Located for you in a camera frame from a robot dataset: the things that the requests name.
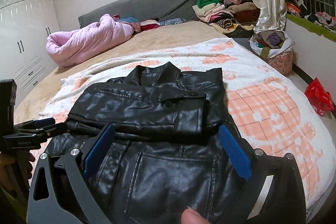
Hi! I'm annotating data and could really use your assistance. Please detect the red plastic bag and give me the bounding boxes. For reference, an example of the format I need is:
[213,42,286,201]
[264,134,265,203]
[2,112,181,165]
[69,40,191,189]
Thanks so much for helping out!
[304,78,334,116]

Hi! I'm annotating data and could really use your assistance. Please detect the white orange patterned blanket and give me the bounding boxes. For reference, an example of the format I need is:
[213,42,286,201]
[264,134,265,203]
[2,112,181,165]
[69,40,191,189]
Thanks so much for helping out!
[39,38,335,216]

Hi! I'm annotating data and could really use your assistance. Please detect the grey headboard cushion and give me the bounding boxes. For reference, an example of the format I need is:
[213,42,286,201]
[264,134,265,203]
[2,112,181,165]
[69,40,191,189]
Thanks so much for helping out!
[78,0,198,28]

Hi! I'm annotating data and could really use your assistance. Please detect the small clothes by headboard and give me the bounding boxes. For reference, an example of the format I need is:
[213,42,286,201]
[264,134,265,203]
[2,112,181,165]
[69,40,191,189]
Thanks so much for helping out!
[112,14,187,34]

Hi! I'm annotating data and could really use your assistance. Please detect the black leather jacket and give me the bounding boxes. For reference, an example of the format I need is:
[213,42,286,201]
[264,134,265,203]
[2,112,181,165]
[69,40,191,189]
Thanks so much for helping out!
[46,63,253,223]

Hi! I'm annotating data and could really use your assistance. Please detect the clothes on windowsill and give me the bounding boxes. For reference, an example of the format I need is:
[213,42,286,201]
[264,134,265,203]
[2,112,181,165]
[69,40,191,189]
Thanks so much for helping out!
[286,0,335,42]

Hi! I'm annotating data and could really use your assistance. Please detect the right hand thumb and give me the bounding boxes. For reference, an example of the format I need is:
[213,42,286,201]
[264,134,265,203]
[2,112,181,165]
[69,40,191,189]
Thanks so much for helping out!
[181,207,210,224]

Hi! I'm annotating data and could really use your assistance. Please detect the pink rolled quilt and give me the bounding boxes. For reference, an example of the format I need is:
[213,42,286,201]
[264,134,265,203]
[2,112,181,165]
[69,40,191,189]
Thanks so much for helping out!
[46,14,134,69]

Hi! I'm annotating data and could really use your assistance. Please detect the floral laundry basket with clothes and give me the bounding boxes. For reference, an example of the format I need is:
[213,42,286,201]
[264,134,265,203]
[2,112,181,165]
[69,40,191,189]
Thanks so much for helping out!
[249,31,294,76]

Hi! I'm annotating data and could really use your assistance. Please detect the pile of folded clothes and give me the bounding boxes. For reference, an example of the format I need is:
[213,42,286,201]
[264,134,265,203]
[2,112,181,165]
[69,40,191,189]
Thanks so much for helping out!
[193,0,260,38]

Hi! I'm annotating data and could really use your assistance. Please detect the left hand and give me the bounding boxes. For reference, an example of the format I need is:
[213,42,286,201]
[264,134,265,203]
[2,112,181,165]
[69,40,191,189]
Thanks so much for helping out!
[1,151,36,192]

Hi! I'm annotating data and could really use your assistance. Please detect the white wardrobe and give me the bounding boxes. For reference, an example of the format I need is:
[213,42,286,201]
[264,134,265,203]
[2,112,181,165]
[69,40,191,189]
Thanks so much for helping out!
[1,0,60,104]

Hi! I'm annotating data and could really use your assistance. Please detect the beige bed sheet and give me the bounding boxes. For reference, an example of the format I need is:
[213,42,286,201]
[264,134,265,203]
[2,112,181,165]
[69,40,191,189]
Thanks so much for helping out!
[14,21,224,124]

